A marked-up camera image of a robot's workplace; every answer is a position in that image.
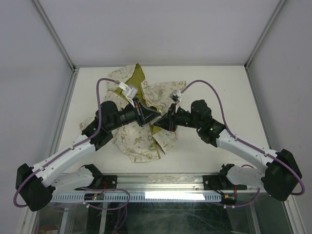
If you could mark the aluminium frame post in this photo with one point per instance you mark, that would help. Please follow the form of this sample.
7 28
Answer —
53 34
265 32

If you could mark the cream green printed jacket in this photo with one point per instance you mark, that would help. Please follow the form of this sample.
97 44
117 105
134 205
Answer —
142 144

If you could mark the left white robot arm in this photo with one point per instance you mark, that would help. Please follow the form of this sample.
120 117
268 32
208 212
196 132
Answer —
90 140

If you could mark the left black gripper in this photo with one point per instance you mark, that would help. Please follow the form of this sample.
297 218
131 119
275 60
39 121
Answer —
143 114

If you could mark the left aluminium frame post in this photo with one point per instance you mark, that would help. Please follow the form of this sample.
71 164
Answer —
53 34

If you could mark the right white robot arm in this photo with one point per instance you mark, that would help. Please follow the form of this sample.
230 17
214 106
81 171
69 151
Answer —
275 172

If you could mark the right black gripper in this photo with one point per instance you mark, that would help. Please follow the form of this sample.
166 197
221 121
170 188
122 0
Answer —
168 121

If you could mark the slotted grey cable duct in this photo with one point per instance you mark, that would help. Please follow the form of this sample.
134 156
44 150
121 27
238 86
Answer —
149 196

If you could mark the aluminium mounting rail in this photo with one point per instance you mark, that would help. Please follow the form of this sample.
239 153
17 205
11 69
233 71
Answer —
126 183

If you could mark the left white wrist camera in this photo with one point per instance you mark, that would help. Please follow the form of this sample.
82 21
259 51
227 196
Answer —
129 91

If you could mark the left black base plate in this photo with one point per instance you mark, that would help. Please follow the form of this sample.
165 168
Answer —
103 182

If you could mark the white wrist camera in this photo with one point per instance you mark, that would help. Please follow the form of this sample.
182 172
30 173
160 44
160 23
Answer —
177 96
129 91

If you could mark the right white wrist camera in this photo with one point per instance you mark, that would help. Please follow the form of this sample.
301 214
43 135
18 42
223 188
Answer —
177 96

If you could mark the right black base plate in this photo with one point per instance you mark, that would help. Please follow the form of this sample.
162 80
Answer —
220 183

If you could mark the right aluminium frame post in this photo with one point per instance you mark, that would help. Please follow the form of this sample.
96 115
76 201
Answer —
265 32

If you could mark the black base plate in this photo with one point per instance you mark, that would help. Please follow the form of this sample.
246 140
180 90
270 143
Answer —
103 182
220 183

